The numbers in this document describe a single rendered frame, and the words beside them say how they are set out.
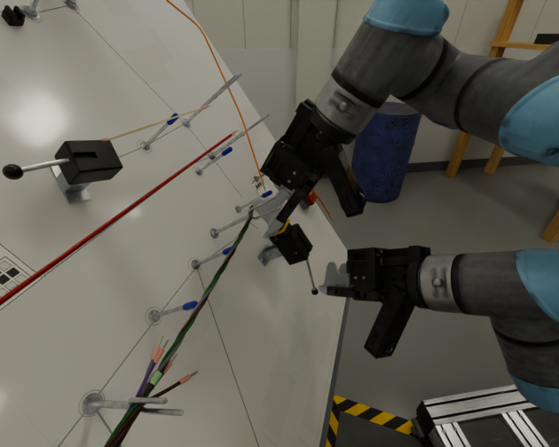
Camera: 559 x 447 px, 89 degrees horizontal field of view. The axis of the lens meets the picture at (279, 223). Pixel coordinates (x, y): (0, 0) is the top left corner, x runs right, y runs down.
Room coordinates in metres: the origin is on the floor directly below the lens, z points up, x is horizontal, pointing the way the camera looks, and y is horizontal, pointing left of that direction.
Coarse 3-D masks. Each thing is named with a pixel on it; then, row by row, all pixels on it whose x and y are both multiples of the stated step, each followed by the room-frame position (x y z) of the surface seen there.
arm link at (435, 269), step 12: (420, 264) 0.28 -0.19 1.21; (432, 264) 0.27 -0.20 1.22; (444, 264) 0.26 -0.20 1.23; (420, 276) 0.26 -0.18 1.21; (432, 276) 0.25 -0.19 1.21; (444, 276) 0.25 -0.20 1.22; (420, 288) 0.25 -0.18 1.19; (432, 288) 0.24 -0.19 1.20; (444, 288) 0.24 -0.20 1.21; (432, 300) 0.24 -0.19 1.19; (444, 300) 0.23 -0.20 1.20; (456, 312) 0.22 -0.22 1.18
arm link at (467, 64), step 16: (448, 48) 0.37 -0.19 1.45; (448, 64) 0.36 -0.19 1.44; (464, 64) 0.34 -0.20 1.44; (480, 64) 0.33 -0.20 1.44; (432, 80) 0.35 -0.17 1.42; (448, 80) 0.34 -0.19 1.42; (464, 80) 0.32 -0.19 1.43; (416, 96) 0.36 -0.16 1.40; (432, 96) 0.36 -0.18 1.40; (448, 96) 0.33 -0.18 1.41; (432, 112) 0.36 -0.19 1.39; (448, 112) 0.33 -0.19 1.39; (448, 128) 0.39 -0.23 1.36
